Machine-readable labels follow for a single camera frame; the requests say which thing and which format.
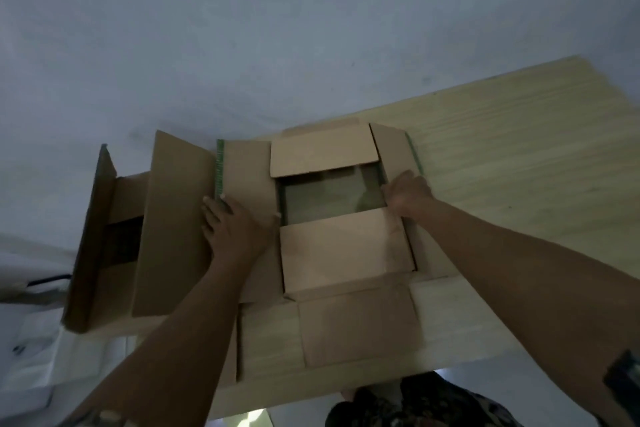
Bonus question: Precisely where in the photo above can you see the person's left hand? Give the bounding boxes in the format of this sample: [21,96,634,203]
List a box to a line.
[201,194,282,268]

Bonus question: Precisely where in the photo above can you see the person's right hand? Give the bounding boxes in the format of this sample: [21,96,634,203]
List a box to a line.
[381,170,435,218]

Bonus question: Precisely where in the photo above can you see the cardboard box with green tape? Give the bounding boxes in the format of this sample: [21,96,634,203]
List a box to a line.
[215,117,459,388]

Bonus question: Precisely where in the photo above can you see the person's left forearm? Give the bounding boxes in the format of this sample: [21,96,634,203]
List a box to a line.
[61,256,271,427]

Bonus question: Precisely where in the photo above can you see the person's right forearm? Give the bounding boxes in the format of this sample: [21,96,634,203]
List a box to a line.
[406,195,640,427]

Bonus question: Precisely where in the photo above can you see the greenish flat panel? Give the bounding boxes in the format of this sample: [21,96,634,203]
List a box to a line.
[279,163,389,226]

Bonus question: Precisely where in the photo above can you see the open brown cardboard box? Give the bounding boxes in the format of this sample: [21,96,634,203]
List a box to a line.
[61,130,219,335]

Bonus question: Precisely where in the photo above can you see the dark patterned trousers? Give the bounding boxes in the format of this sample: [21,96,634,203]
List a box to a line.
[325,372,524,427]

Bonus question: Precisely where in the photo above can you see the dark patterned right sleeve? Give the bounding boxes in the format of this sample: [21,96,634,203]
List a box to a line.
[602,349,640,426]

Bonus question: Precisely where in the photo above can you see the black cable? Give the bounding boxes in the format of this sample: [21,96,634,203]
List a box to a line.
[27,274,74,289]

